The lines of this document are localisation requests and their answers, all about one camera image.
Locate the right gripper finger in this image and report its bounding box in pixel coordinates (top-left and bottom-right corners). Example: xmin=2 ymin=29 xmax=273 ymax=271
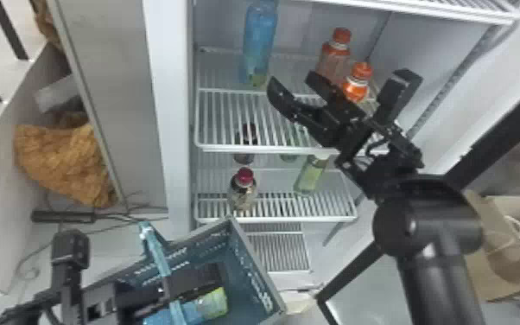
xmin=304 ymin=70 xmax=366 ymax=122
xmin=266 ymin=76 xmax=334 ymax=147

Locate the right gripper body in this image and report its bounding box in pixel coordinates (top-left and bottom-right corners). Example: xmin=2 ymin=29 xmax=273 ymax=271
xmin=316 ymin=107 xmax=381 ymax=161

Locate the brown bottle with orange cap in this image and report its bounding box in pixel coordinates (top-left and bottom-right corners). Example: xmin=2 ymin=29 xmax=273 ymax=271
xmin=315 ymin=27 xmax=354 ymax=88

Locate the dark bottle with red cap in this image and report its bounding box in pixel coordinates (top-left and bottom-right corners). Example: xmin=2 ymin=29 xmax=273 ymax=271
xmin=227 ymin=166 xmax=259 ymax=212

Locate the white fridge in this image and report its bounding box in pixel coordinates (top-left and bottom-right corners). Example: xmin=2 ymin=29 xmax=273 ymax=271
xmin=47 ymin=0 xmax=520 ymax=291

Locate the blue basket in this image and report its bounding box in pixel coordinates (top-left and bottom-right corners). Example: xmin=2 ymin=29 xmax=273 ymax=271
xmin=80 ymin=216 xmax=289 ymax=325

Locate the cardboard box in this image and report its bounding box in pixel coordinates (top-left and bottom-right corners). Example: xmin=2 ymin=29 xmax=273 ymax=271
xmin=463 ymin=189 xmax=520 ymax=304

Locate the green and blue bottle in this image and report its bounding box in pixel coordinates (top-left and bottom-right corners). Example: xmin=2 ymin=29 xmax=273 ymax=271
xmin=143 ymin=286 xmax=230 ymax=325

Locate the brown paper bag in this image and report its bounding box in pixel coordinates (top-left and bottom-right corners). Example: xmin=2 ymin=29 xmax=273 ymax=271
xmin=13 ymin=111 xmax=117 ymax=210

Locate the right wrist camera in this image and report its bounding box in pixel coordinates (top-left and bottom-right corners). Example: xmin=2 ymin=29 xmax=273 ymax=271
xmin=368 ymin=67 xmax=424 ymax=129

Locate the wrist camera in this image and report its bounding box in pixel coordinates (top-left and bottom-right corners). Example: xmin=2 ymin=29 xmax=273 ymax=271
xmin=368 ymin=67 xmax=424 ymax=129
xmin=50 ymin=228 xmax=92 ymax=274

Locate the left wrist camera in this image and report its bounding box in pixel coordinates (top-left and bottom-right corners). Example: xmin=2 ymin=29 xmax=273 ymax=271
xmin=50 ymin=228 xmax=92 ymax=274

